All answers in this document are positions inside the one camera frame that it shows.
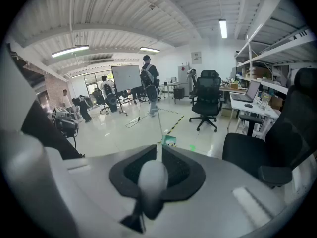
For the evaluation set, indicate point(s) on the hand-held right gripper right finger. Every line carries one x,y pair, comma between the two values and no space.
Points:
185,175

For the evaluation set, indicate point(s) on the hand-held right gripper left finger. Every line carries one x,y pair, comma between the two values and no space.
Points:
128,172

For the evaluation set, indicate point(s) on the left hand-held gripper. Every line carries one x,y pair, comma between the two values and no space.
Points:
65,125

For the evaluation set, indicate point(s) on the green dustpan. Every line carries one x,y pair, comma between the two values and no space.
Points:
171,139

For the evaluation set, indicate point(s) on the green tape mark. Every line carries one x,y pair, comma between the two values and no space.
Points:
192,147

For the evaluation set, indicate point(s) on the black mesh office chair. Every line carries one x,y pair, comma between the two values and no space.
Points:
206,95
277,142
99,98

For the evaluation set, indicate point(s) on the yellow black hazard tape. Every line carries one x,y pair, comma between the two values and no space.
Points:
176,124

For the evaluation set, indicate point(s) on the long ceiling light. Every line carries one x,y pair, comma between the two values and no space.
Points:
149,49
70,50
223,28

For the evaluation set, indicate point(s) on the black cabinet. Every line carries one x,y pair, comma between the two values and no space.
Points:
178,93

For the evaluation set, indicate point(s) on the white table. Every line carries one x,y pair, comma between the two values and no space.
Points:
169,84

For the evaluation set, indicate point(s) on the white desk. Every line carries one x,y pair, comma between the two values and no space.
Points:
250,108

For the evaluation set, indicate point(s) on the office chair with white headrest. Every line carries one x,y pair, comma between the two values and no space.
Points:
193,82

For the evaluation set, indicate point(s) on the black computer mouse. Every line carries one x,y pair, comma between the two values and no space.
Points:
248,105

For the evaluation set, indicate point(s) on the grey black backpack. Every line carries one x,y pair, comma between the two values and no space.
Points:
147,79

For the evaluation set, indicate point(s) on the wooden workbench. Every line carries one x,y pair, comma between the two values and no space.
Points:
231,88

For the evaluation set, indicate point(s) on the white fridge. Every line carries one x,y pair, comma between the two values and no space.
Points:
183,76

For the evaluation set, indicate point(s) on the open laptop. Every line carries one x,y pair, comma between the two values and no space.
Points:
248,92

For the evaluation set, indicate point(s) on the clear drinking glass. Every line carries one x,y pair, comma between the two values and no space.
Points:
263,104

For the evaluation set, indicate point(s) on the white metal shelving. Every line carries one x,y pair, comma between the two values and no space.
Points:
272,58

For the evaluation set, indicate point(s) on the wall poster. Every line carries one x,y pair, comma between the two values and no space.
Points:
196,57

